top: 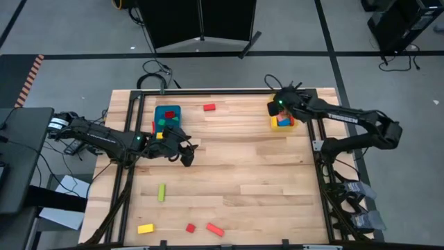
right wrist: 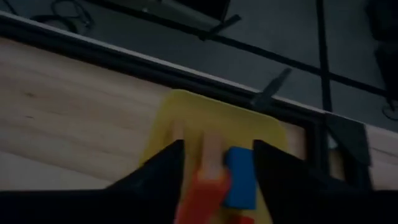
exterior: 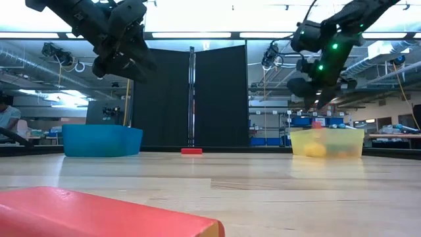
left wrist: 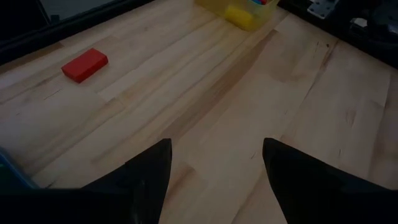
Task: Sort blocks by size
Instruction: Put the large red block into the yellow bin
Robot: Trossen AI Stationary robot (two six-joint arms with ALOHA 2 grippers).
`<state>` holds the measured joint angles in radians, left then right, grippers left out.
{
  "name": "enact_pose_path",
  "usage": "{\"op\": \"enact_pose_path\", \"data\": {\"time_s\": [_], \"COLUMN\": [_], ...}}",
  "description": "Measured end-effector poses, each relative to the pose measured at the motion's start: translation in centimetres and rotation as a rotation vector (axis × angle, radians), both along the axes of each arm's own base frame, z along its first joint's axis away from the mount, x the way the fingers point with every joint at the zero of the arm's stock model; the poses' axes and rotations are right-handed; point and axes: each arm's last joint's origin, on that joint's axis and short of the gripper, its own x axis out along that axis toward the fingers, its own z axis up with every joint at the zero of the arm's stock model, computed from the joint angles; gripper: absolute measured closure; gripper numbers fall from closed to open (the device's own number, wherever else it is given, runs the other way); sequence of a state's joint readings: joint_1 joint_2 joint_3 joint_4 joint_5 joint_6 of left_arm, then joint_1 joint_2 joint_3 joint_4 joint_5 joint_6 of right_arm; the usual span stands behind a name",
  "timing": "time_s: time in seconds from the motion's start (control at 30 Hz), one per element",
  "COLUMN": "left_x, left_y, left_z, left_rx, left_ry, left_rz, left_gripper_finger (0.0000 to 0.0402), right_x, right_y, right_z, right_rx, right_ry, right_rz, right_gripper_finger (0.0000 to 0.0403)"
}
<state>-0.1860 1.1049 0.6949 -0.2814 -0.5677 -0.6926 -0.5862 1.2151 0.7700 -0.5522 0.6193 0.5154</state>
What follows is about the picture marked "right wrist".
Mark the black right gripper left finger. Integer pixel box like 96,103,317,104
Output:
0,139,186,224

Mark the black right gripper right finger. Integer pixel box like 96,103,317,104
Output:
252,139,398,224

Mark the long blue block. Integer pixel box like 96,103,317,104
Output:
223,147,258,210

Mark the red arch block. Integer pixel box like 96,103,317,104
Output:
174,172,233,224

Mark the long wooden block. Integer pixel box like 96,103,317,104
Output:
198,132,225,181

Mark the translucent yellow plastic bin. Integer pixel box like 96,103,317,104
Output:
139,89,289,224

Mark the black stand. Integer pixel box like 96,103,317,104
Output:
365,0,398,121

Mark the black corner bracket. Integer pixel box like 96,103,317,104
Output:
325,113,371,167

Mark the black rig frame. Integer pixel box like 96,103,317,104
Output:
90,0,392,113

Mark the black table edge rail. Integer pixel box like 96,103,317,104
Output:
0,11,374,190

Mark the black floor cable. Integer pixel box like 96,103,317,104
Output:
29,0,94,34

